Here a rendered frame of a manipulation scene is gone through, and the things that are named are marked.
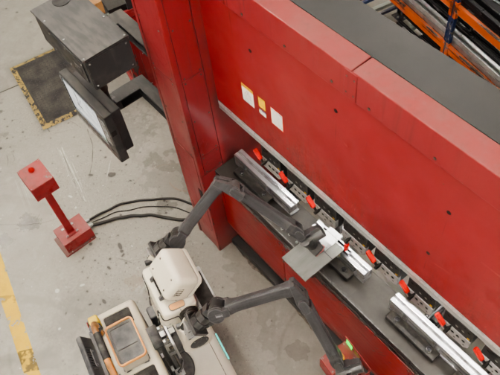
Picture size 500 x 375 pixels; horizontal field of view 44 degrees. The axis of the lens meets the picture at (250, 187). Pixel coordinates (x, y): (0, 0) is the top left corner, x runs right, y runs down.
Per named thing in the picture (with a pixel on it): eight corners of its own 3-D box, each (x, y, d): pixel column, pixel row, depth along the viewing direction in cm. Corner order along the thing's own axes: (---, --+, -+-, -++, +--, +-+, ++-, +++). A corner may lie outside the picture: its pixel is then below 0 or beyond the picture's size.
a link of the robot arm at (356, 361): (331, 352, 292) (332, 364, 284) (354, 344, 290) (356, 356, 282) (339, 370, 297) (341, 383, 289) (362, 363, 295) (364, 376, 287)
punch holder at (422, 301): (404, 293, 282) (408, 277, 268) (417, 282, 284) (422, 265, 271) (429, 317, 274) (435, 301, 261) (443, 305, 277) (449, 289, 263)
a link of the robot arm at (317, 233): (292, 225, 304) (292, 234, 296) (311, 213, 301) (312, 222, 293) (305, 242, 308) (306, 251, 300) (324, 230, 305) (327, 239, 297)
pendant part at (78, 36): (82, 123, 368) (28, 9, 299) (117, 102, 376) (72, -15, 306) (129, 174, 344) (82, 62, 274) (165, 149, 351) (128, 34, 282)
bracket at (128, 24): (85, 39, 331) (81, 29, 325) (123, 18, 338) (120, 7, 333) (126, 78, 311) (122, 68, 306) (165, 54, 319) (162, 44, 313)
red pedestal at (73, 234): (53, 239, 455) (7, 173, 387) (82, 220, 462) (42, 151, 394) (67, 257, 445) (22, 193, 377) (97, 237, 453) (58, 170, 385)
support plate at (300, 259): (281, 258, 318) (281, 257, 317) (319, 228, 326) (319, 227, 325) (305, 282, 309) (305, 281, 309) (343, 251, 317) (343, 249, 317)
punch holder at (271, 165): (262, 164, 330) (260, 145, 317) (274, 155, 333) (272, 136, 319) (280, 181, 323) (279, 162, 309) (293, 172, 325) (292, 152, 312)
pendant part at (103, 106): (79, 117, 352) (57, 72, 323) (96, 106, 356) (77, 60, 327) (121, 164, 330) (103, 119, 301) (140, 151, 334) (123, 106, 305)
